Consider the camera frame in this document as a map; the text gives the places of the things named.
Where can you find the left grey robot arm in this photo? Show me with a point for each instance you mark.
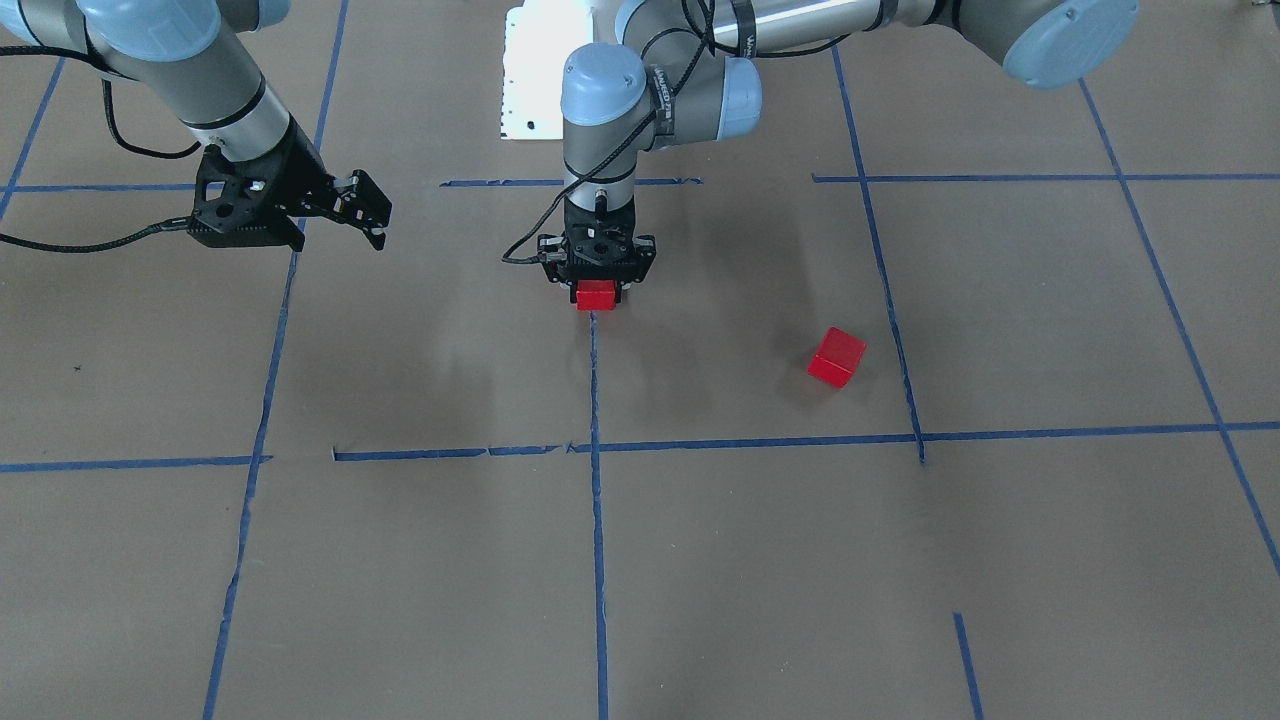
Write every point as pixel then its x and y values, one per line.
pixel 681 72

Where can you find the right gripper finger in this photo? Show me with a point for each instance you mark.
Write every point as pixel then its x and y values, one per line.
pixel 372 225
pixel 361 202

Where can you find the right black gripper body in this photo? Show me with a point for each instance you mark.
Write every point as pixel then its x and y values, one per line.
pixel 302 176

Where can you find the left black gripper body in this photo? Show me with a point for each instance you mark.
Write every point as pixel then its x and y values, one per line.
pixel 645 256

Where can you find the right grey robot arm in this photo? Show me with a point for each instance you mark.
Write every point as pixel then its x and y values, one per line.
pixel 188 52

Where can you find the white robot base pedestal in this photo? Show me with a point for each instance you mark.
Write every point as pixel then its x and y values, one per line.
pixel 540 35

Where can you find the red wooden cube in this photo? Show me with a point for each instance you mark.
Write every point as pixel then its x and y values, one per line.
pixel 837 358
pixel 596 295

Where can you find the brown paper table cover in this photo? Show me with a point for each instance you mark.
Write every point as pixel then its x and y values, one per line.
pixel 418 483

